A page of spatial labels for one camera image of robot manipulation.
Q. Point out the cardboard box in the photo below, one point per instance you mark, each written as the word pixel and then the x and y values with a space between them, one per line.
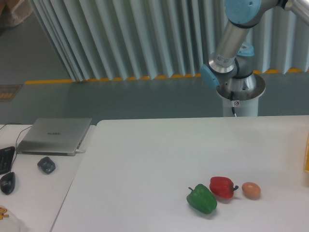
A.
pixel 14 12

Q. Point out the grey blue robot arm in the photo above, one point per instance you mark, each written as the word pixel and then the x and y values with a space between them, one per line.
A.
pixel 258 35

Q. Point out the brown egg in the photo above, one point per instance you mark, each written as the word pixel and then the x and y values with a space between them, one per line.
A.
pixel 251 190

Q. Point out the corrugated white partition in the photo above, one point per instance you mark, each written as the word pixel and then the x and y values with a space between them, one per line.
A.
pixel 121 39

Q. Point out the silver closed laptop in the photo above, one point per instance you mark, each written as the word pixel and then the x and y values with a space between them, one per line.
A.
pixel 54 136

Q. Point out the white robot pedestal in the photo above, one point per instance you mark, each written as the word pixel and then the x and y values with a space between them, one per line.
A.
pixel 240 97

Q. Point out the red bell pepper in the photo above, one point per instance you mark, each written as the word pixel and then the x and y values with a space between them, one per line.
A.
pixel 222 187

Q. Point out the black keyboard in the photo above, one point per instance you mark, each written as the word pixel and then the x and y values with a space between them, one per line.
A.
pixel 6 159

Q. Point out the white cap orange logo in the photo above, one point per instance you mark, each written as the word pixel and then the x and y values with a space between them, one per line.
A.
pixel 10 222

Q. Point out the black computer mouse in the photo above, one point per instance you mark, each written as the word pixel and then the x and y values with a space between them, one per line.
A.
pixel 7 183

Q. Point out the green bell pepper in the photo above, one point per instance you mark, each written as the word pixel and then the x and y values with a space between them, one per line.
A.
pixel 201 199

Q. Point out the dark earbuds case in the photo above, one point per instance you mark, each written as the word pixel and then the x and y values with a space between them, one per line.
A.
pixel 46 165

